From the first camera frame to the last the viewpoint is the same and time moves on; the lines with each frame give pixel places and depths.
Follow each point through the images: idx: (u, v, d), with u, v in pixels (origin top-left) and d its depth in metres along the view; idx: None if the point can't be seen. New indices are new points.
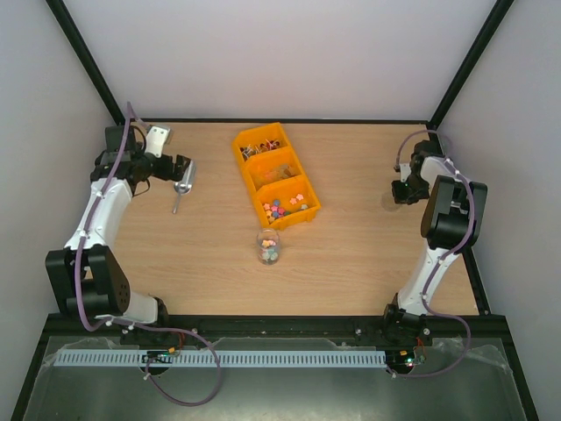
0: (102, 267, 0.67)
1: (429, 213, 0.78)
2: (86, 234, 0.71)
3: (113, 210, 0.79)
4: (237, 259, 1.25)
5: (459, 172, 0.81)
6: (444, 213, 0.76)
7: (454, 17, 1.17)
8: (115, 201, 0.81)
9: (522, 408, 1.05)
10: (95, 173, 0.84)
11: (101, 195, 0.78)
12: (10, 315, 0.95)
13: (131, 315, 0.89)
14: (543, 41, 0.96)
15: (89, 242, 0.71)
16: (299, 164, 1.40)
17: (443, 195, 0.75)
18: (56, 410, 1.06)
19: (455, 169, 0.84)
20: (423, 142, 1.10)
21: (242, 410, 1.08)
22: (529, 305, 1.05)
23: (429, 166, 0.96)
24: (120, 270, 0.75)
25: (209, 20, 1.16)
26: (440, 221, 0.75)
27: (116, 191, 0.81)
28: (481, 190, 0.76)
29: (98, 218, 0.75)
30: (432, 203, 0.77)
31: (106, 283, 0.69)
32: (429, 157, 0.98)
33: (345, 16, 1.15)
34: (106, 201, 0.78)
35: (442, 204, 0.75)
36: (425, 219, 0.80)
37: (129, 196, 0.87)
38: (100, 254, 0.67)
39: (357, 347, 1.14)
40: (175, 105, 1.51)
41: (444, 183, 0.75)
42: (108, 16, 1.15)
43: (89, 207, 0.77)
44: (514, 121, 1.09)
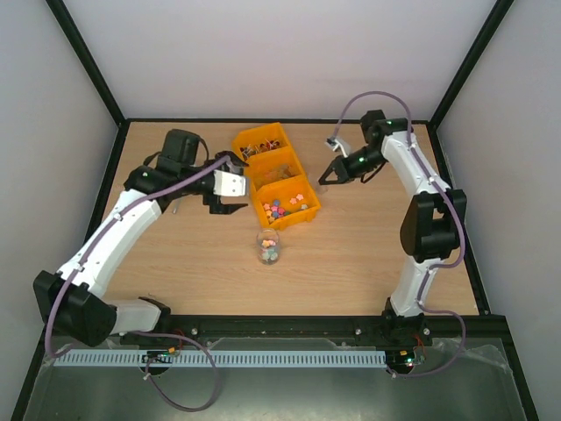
0: (79, 313, 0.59)
1: (412, 233, 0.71)
2: (80, 267, 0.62)
3: (125, 239, 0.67)
4: (237, 259, 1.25)
5: (434, 178, 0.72)
6: (429, 231, 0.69)
7: (454, 16, 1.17)
8: (132, 226, 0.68)
9: (522, 407, 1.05)
10: (130, 178, 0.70)
11: (118, 218, 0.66)
12: (10, 315, 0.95)
13: (125, 323, 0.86)
14: (543, 40, 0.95)
15: (79, 277, 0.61)
16: (299, 164, 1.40)
17: (424, 217, 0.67)
18: (56, 410, 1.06)
19: (430, 172, 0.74)
20: (372, 113, 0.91)
21: (242, 410, 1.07)
22: (529, 306, 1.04)
23: (391, 151, 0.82)
24: (110, 308, 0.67)
25: (208, 19, 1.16)
26: (424, 239, 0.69)
27: (137, 216, 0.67)
28: (461, 198, 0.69)
29: (102, 249, 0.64)
30: (413, 220, 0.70)
31: (82, 327, 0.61)
32: (388, 137, 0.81)
33: (345, 15, 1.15)
34: (121, 227, 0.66)
35: (424, 226, 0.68)
36: (407, 236, 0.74)
37: (156, 214, 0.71)
38: (81, 300, 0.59)
39: (357, 347, 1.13)
40: (175, 105, 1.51)
41: (423, 205, 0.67)
42: (107, 15, 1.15)
43: (102, 228, 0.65)
44: (515, 121, 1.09)
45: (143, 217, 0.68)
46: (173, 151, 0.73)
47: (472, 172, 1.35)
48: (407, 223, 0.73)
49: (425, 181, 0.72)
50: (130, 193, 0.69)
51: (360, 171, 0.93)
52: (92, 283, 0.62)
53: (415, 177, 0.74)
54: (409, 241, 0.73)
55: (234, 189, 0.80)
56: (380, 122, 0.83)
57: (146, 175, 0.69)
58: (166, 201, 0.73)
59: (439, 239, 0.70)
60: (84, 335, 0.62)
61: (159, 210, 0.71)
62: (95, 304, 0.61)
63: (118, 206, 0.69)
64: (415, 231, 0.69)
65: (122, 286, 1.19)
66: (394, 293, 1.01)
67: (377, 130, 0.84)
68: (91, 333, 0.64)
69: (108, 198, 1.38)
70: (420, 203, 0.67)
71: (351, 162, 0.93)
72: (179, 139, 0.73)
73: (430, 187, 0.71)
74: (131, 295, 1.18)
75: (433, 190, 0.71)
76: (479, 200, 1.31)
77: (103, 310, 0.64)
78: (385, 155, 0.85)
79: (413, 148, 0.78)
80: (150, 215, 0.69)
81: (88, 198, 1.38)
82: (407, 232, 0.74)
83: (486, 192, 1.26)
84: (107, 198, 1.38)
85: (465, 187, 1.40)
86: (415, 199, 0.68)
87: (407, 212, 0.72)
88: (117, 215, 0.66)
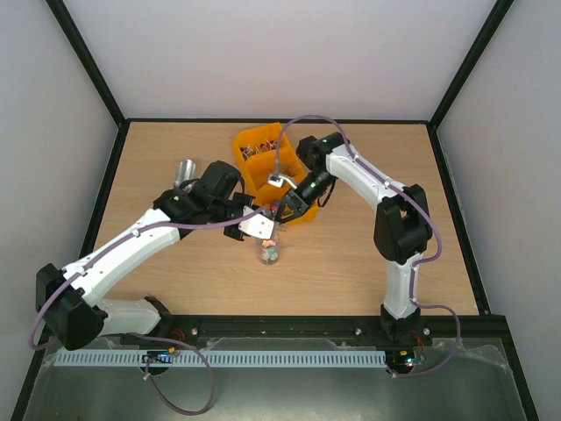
0: (65, 317, 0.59)
1: (388, 239, 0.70)
2: (82, 271, 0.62)
3: (138, 254, 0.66)
4: (238, 259, 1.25)
5: (389, 181, 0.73)
6: (403, 233, 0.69)
7: (455, 17, 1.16)
8: (148, 245, 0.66)
9: (522, 407, 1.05)
10: (160, 197, 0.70)
11: (136, 235, 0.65)
12: (10, 315, 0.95)
13: (122, 323, 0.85)
14: (543, 39, 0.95)
15: (78, 281, 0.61)
16: (299, 166, 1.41)
17: (394, 221, 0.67)
18: (56, 410, 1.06)
19: (383, 175, 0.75)
20: (308, 138, 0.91)
21: (242, 410, 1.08)
22: (529, 305, 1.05)
23: (337, 167, 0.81)
24: (102, 320, 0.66)
25: (207, 20, 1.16)
26: (402, 240, 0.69)
27: (154, 237, 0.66)
28: (418, 192, 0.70)
29: (110, 260, 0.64)
30: (385, 226, 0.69)
31: (65, 331, 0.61)
32: (330, 154, 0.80)
33: (345, 15, 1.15)
34: (135, 244, 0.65)
35: (397, 229, 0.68)
36: (383, 243, 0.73)
37: (173, 239, 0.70)
38: (70, 305, 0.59)
39: (357, 347, 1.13)
40: (175, 104, 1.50)
41: (390, 210, 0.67)
42: (106, 14, 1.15)
43: (117, 239, 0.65)
44: (516, 121, 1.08)
45: (159, 239, 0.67)
46: (210, 181, 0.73)
47: (472, 172, 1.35)
48: (379, 231, 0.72)
49: (381, 187, 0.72)
50: (156, 212, 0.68)
51: (316, 196, 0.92)
52: (88, 291, 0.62)
53: (372, 186, 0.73)
54: (388, 247, 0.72)
55: (261, 231, 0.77)
56: (316, 144, 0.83)
57: (177, 199, 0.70)
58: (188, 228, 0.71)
59: (415, 236, 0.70)
60: (64, 338, 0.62)
61: (178, 236, 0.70)
62: (85, 314, 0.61)
63: (142, 219, 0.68)
64: (390, 235, 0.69)
65: (122, 287, 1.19)
66: (387, 298, 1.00)
67: (317, 152, 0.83)
68: (73, 340, 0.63)
69: (108, 198, 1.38)
70: (385, 209, 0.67)
71: (301, 190, 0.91)
72: (218, 173, 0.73)
73: (388, 189, 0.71)
74: (131, 296, 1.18)
75: (393, 193, 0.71)
76: (479, 200, 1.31)
77: (91, 322, 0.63)
78: (332, 173, 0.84)
79: (357, 159, 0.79)
80: (166, 239, 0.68)
81: (88, 198, 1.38)
82: (381, 239, 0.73)
83: (487, 192, 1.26)
84: (107, 198, 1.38)
85: (465, 187, 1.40)
86: (382, 207, 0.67)
87: (376, 219, 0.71)
88: (135, 231, 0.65)
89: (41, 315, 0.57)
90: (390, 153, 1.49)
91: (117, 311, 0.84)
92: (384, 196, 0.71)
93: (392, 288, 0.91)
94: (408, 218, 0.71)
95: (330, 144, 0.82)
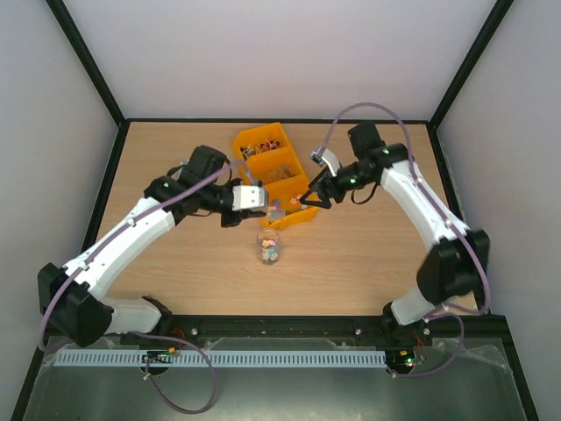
0: (74, 313, 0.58)
1: (434, 281, 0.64)
2: (84, 266, 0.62)
3: (135, 244, 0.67)
4: (238, 259, 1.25)
5: (451, 221, 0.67)
6: (453, 278, 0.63)
7: (455, 17, 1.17)
8: (145, 233, 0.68)
9: (522, 407, 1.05)
10: (151, 185, 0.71)
11: (131, 224, 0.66)
12: (10, 316, 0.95)
13: (124, 319, 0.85)
14: (543, 39, 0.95)
15: (81, 276, 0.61)
16: (299, 165, 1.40)
17: (449, 265, 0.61)
18: (56, 410, 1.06)
19: (445, 212, 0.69)
20: (368, 132, 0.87)
21: (242, 410, 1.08)
22: (529, 305, 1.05)
23: (394, 185, 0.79)
24: (108, 311, 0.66)
25: (208, 19, 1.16)
26: (450, 285, 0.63)
27: (150, 224, 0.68)
28: (482, 242, 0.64)
29: (110, 252, 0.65)
30: (434, 269, 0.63)
31: (74, 327, 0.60)
32: (388, 170, 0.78)
33: (345, 16, 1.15)
34: (133, 232, 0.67)
35: (448, 273, 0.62)
36: (425, 281, 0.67)
37: (168, 225, 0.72)
38: (78, 300, 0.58)
39: (357, 347, 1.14)
40: (175, 104, 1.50)
41: (446, 253, 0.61)
42: (106, 14, 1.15)
43: (114, 231, 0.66)
44: (516, 121, 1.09)
45: (155, 225, 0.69)
46: (197, 166, 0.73)
47: (472, 172, 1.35)
48: (426, 270, 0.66)
49: (442, 224, 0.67)
50: (148, 201, 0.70)
51: (350, 189, 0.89)
52: (93, 284, 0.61)
53: (430, 220, 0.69)
54: (430, 288, 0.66)
55: (253, 200, 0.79)
56: (376, 153, 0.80)
57: (166, 186, 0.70)
58: (182, 213, 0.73)
59: (464, 284, 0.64)
60: (75, 335, 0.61)
61: (173, 221, 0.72)
62: (92, 307, 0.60)
63: (136, 210, 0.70)
64: (437, 278, 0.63)
65: (122, 287, 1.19)
66: (396, 300, 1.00)
67: (374, 161, 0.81)
68: (84, 336, 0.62)
69: (108, 198, 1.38)
70: (440, 251, 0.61)
71: (339, 179, 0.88)
72: (205, 157, 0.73)
73: (448, 229, 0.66)
74: (131, 296, 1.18)
75: (451, 232, 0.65)
76: (479, 200, 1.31)
77: (99, 314, 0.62)
78: (386, 188, 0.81)
79: (419, 183, 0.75)
80: (161, 225, 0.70)
81: (88, 198, 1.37)
82: (424, 276, 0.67)
83: (487, 193, 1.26)
84: (107, 198, 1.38)
85: (465, 187, 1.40)
86: (437, 248, 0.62)
87: (425, 260, 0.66)
88: (130, 220, 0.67)
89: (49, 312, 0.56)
90: None
91: (121, 309, 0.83)
92: (442, 237, 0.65)
93: (407, 303, 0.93)
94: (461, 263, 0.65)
95: (392, 158, 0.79)
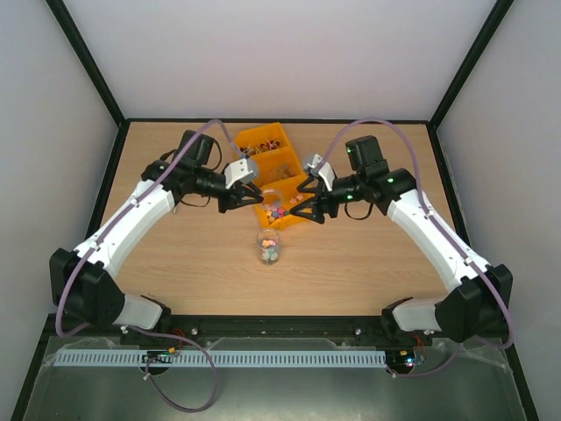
0: (93, 292, 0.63)
1: (458, 320, 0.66)
2: (95, 246, 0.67)
3: (140, 224, 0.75)
4: (238, 259, 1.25)
5: (470, 257, 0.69)
6: (476, 317, 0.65)
7: (455, 17, 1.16)
8: (148, 213, 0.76)
9: (521, 406, 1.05)
10: (149, 170, 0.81)
11: (135, 204, 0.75)
12: (10, 315, 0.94)
13: (130, 315, 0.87)
14: (544, 39, 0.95)
15: (94, 256, 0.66)
16: (298, 165, 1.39)
17: (472, 306, 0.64)
18: (56, 410, 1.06)
19: (464, 248, 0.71)
20: (374, 152, 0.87)
21: (242, 410, 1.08)
22: (529, 305, 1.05)
23: (406, 217, 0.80)
24: (119, 292, 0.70)
25: (208, 20, 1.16)
26: (473, 324, 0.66)
27: (152, 203, 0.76)
28: (504, 278, 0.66)
29: (118, 231, 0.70)
30: (457, 310, 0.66)
31: (93, 307, 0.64)
32: (395, 201, 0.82)
33: (345, 16, 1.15)
34: (138, 212, 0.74)
35: (472, 313, 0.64)
36: (445, 320, 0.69)
37: (168, 207, 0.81)
38: (95, 278, 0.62)
39: (357, 347, 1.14)
40: (174, 104, 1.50)
41: (468, 296, 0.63)
42: (105, 14, 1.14)
43: (119, 211, 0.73)
44: (516, 122, 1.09)
45: (157, 205, 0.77)
46: (189, 151, 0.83)
47: (472, 173, 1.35)
48: (447, 310, 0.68)
49: (461, 262, 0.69)
50: (146, 182, 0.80)
51: (343, 201, 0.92)
52: (107, 262, 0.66)
53: (448, 257, 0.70)
54: (451, 325, 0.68)
55: (243, 170, 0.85)
56: (382, 183, 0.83)
57: (162, 168, 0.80)
58: (180, 195, 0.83)
59: (486, 319, 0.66)
60: (94, 315, 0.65)
61: (173, 203, 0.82)
62: (107, 285, 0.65)
63: (135, 194, 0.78)
64: (462, 318, 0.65)
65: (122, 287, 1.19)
66: (399, 307, 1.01)
67: (379, 191, 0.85)
68: (101, 315, 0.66)
69: (108, 198, 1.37)
70: (463, 293, 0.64)
71: (336, 194, 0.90)
72: (195, 141, 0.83)
73: (468, 267, 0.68)
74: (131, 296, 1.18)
75: (472, 271, 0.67)
76: (479, 200, 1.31)
77: (112, 293, 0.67)
78: (394, 219, 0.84)
79: (431, 216, 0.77)
80: (163, 205, 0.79)
81: (88, 198, 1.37)
82: (444, 316, 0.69)
83: (487, 192, 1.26)
84: (107, 198, 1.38)
85: (465, 187, 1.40)
86: (459, 291, 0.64)
87: (446, 300, 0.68)
88: (134, 201, 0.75)
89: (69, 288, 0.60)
90: (391, 153, 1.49)
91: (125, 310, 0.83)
92: (464, 275, 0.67)
93: (412, 311, 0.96)
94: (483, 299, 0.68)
95: (399, 186, 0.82)
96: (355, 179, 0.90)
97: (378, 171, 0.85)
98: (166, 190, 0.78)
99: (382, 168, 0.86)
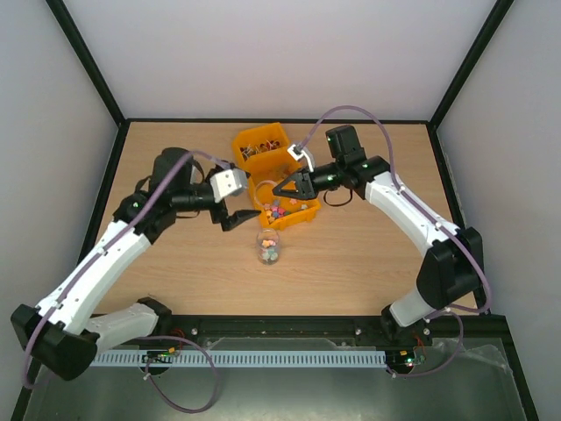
0: (53, 353, 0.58)
1: (435, 286, 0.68)
2: (57, 304, 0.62)
3: (110, 273, 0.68)
4: (238, 259, 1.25)
5: (440, 223, 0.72)
6: (452, 280, 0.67)
7: (455, 17, 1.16)
8: (117, 260, 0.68)
9: (522, 408, 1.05)
10: (121, 207, 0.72)
11: (102, 253, 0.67)
12: (10, 315, 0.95)
13: (119, 331, 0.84)
14: (544, 39, 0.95)
15: (55, 316, 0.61)
16: (299, 164, 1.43)
17: (445, 267, 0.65)
18: (57, 410, 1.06)
19: (433, 216, 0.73)
20: (350, 138, 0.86)
21: (242, 410, 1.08)
22: (529, 305, 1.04)
23: (379, 197, 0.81)
24: (93, 345, 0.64)
25: (208, 19, 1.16)
26: (450, 286, 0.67)
27: (122, 250, 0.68)
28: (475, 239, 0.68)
29: (83, 285, 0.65)
30: (433, 274, 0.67)
31: (57, 366, 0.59)
32: (371, 183, 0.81)
33: (344, 15, 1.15)
34: (105, 262, 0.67)
35: (447, 276, 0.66)
36: (426, 288, 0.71)
37: (145, 245, 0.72)
38: (54, 339, 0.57)
39: (357, 347, 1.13)
40: (174, 103, 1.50)
41: (440, 256, 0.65)
42: (105, 15, 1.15)
43: (85, 262, 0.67)
44: (516, 121, 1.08)
45: (129, 250, 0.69)
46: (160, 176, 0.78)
47: (472, 172, 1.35)
48: (424, 274, 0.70)
49: (431, 227, 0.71)
50: (118, 224, 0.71)
51: (325, 188, 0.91)
52: (68, 322, 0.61)
53: (419, 225, 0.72)
54: (432, 292, 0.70)
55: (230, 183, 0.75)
56: (358, 169, 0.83)
57: (136, 204, 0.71)
58: (156, 232, 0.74)
59: (463, 283, 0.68)
60: (61, 370, 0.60)
61: (149, 242, 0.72)
62: (73, 346, 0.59)
63: (105, 238, 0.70)
64: (439, 283, 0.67)
65: (122, 286, 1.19)
66: (394, 302, 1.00)
67: (357, 177, 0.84)
68: (69, 371, 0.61)
69: (108, 198, 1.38)
70: (435, 254, 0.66)
71: (317, 175, 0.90)
72: (163, 166, 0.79)
73: (438, 231, 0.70)
74: (131, 296, 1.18)
75: (443, 235, 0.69)
76: (479, 200, 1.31)
77: (80, 347, 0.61)
78: (371, 201, 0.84)
79: (402, 192, 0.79)
80: (136, 247, 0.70)
81: (88, 198, 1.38)
82: (426, 285, 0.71)
83: (488, 192, 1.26)
84: (107, 199, 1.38)
85: (466, 187, 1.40)
86: (431, 252, 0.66)
87: (422, 266, 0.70)
88: (101, 249, 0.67)
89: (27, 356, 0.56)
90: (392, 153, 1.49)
91: (109, 328, 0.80)
92: (435, 239, 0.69)
93: (406, 310, 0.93)
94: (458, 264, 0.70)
95: (374, 172, 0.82)
96: (336, 167, 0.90)
97: (355, 160, 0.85)
98: (137, 232, 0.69)
99: (360, 157, 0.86)
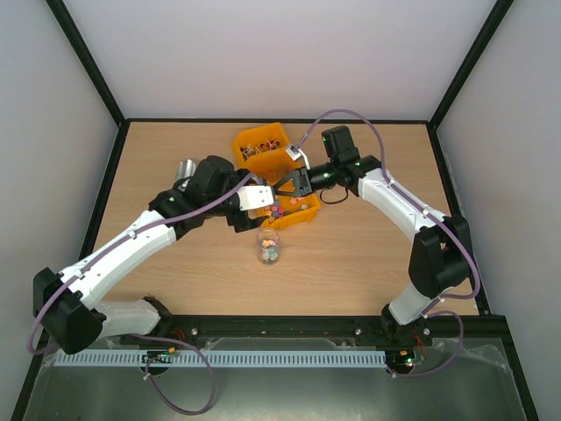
0: (64, 323, 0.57)
1: (425, 272, 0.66)
2: (80, 274, 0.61)
3: (132, 257, 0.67)
4: (238, 259, 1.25)
5: (429, 210, 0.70)
6: (442, 266, 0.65)
7: (455, 18, 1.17)
8: (144, 247, 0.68)
9: (522, 408, 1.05)
10: (157, 199, 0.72)
11: (132, 236, 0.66)
12: (10, 315, 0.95)
13: (123, 320, 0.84)
14: (543, 39, 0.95)
15: (75, 284, 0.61)
16: (299, 163, 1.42)
17: (433, 252, 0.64)
18: (56, 410, 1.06)
19: (421, 203, 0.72)
20: (344, 138, 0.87)
21: (242, 410, 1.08)
22: (529, 304, 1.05)
23: (370, 192, 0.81)
24: (100, 324, 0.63)
25: (209, 19, 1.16)
26: (439, 273, 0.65)
27: (151, 238, 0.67)
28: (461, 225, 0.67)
29: (108, 261, 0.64)
30: (422, 260, 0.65)
31: (63, 335, 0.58)
32: (364, 179, 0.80)
33: (345, 16, 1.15)
34: (133, 245, 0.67)
35: (436, 261, 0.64)
36: (417, 276, 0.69)
37: (169, 240, 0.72)
38: (69, 309, 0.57)
39: (357, 347, 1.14)
40: (174, 104, 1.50)
41: (429, 241, 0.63)
42: (106, 16, 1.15)
43: (113, 241, 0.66)
44: (516, 121, 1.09)
45: (157, 239, 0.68)
46: (202, 180, 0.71)
47: (472, 173, 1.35)
48: (415, 260, 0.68)
49: (420, 216, 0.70)
50: (152, 213, 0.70)
51: (323, 187, 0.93)
52: (86, 294, 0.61)
53: (408, 213, 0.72)
54: (424, 282, 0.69)
55: (263, 199, 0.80)
56: (351, 167, 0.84)
57: (172, 201, 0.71)
58: (183, 229, 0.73)
59: (453, 270, 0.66)
60: (63, 341, 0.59)
61: (174, 237, 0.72)
62: (83, 319, 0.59)
63: (138, 223, 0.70)
64: (429, 268, 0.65)
65: (122, 286, 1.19)
66: (393, 302, 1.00)
67: (350, 176, 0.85)
68: (71, 344, 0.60)
69: (108, 198, 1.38)
70: (423, 239, 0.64)
71: (313, 174, 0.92)
72: (209, 171, 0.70)
73: (426, 219, 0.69)
74: (131, 296, 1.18)
75: (430, 222, 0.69)
76: (479, 199, 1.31)
77: (90, 322, 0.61)
78: (364, 197, 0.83)
79: (392, 185, 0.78)
80: (163, 239, 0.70)
81: (87, 198, 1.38)
82: (417, 273, 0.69)
83: (487, 192, 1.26)
84: (107, 198, 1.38)
85: (465, 187, 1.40)
86: (419, 237, 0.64)
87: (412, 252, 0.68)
88: (131, 232, 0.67)
89: (39, 322, 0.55)
90: (391, 153, 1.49)
91: (115, 313, 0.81)
92: (422, 226, 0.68)
93: (404, 310, 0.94)
94: (448, 252, 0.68)
95: (367, 169, 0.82)
96: (330, 167, 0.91)
97: (349, 159, 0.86)
98: (167, 225, 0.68)
99: (353, 156, 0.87)
